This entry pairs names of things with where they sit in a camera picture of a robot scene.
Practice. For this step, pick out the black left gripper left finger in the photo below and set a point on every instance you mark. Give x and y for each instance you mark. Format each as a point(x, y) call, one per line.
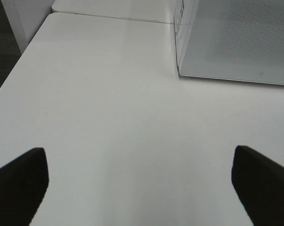
point(23, 184)

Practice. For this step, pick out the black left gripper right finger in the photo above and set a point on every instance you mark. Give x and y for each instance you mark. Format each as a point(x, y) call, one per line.
point(259, 184)

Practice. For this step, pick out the white microwave door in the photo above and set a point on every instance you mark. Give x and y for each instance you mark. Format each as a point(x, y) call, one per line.
point(240, 40)

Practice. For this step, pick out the white microwave oven body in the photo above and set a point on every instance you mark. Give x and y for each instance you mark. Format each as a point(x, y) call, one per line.
point(184, 16)

